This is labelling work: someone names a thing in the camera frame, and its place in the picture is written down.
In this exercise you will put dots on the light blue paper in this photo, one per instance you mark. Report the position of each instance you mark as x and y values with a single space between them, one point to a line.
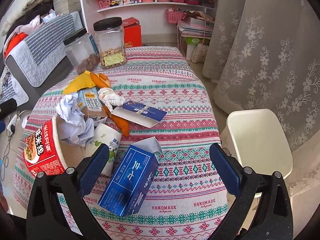
72 128

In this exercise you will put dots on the small milk carton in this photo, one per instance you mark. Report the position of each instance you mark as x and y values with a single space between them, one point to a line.
90 105

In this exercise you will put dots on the grey sofa with quilt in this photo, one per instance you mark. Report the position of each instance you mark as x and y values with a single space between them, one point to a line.
39 61

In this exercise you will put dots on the stack of papers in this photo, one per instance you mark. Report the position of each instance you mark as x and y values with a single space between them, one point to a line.
192 27

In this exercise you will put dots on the blue and white envelope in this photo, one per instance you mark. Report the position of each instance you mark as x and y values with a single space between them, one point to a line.
139 113

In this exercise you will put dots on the small pink lattice box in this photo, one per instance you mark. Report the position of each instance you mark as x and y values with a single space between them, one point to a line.
104 4

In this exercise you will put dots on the white pink shelf unit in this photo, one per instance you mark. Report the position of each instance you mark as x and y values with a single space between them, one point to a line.
152 15

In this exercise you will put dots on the blue rectangular carton box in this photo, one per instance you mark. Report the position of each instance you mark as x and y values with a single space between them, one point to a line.
128 187

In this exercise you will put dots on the white floral paper cup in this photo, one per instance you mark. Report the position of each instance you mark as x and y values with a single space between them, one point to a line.
104 134

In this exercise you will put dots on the plastic jar with nuts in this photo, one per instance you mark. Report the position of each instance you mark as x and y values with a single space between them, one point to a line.
109 38

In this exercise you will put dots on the patterned handmade tablecloth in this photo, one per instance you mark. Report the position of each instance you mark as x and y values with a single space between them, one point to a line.
187 199

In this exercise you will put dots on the pink basket lower shelf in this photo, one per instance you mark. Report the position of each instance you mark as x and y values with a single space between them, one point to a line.
174 16

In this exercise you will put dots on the white lace curtain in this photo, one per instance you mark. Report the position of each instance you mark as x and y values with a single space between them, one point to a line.
265 54

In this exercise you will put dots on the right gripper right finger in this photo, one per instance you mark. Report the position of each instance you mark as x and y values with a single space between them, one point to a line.
273 217

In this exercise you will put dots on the red cardboard box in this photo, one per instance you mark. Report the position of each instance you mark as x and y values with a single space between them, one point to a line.
132 33

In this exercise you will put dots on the red instant noodle cup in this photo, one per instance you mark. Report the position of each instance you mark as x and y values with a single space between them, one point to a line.
42 151

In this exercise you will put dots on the plastic jar with chestnuts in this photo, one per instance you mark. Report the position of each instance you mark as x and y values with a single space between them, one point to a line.
82 51

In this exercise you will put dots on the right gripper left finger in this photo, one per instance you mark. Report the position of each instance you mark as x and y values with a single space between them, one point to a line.
45 217

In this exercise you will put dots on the pile of clothes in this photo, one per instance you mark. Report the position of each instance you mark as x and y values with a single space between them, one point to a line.
23 16

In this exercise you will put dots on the crumpled white tissue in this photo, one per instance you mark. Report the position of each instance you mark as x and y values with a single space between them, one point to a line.
110 98

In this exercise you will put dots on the yellow paper wrapper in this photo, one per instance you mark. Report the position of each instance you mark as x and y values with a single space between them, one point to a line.
83 81

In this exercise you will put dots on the white trash bin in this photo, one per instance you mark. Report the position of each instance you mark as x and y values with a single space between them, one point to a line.
256 139

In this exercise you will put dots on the orange peel strip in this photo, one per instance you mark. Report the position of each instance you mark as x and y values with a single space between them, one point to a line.
121 123

